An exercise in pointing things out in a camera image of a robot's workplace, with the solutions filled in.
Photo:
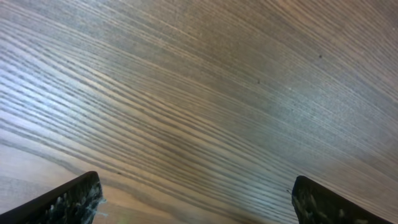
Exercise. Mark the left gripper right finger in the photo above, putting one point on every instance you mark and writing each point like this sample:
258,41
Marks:
316,204

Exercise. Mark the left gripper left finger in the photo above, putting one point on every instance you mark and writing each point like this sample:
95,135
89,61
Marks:
73,202

